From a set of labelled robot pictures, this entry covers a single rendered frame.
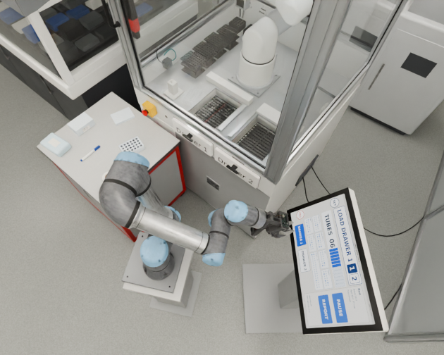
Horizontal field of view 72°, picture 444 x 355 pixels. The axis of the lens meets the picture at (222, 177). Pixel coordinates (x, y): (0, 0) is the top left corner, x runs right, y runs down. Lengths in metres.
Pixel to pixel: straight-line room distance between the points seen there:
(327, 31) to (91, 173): 1.42
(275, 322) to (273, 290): 0.20
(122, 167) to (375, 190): 2.27
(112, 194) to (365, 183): 2.28
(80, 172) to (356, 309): 1.51
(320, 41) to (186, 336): 1.92
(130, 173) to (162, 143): 0.86
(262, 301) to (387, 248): 1.06
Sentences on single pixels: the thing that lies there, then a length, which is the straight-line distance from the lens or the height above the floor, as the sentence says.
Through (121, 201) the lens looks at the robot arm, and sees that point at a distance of 1.01.
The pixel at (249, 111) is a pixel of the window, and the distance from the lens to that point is 1.29.
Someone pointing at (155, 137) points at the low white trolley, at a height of 0.76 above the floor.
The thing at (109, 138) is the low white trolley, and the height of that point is 0.76.
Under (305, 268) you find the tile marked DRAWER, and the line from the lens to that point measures 1.36.
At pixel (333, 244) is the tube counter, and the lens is 1.30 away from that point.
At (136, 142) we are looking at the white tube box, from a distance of 1.87.
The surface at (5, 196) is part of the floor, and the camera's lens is 3.03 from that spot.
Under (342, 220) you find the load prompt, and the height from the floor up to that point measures 1.16.
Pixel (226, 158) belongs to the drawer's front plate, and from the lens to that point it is 1.62.
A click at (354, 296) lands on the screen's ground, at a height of 1.14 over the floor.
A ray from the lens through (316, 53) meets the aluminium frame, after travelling 0.95.
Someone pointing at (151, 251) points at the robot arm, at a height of 1.01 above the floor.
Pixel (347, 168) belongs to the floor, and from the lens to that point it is 2.89.
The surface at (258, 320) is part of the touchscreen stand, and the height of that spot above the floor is 0.03.
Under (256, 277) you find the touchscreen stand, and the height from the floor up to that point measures 0.03.
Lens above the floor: 2.28
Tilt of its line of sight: 61 degrees down
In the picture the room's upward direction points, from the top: 3 degrees clockwise
